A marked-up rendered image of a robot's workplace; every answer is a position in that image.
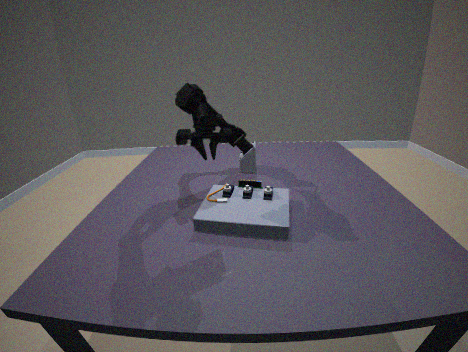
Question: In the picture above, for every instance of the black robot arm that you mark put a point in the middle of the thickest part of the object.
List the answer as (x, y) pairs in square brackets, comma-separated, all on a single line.
[(191, 100)]

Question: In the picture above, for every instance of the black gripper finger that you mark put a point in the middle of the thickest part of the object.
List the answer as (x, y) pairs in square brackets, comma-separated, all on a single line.
[(213, 144), (197, 143)]

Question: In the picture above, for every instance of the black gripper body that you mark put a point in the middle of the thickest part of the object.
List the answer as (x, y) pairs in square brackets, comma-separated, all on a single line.
[(183, 135)]

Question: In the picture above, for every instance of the green circuit board with pin header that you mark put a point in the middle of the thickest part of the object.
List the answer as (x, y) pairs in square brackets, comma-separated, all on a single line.
[(255, 184)]

